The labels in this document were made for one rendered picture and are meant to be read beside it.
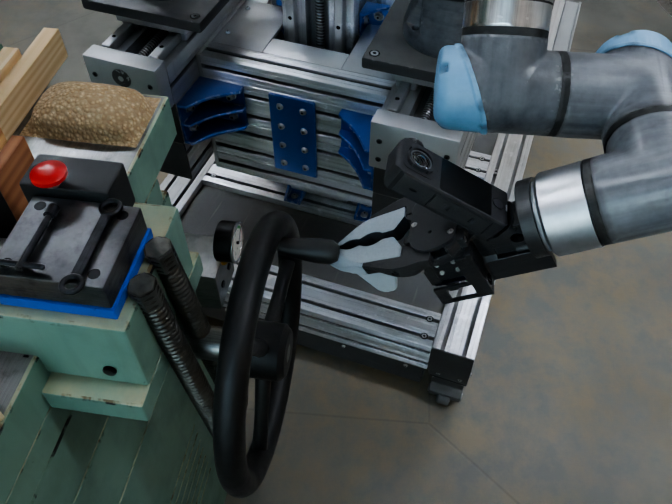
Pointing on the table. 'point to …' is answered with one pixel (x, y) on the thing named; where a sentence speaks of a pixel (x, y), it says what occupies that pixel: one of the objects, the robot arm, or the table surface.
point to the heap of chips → (91, 114)
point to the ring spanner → (90, 248)
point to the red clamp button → (48, 174)
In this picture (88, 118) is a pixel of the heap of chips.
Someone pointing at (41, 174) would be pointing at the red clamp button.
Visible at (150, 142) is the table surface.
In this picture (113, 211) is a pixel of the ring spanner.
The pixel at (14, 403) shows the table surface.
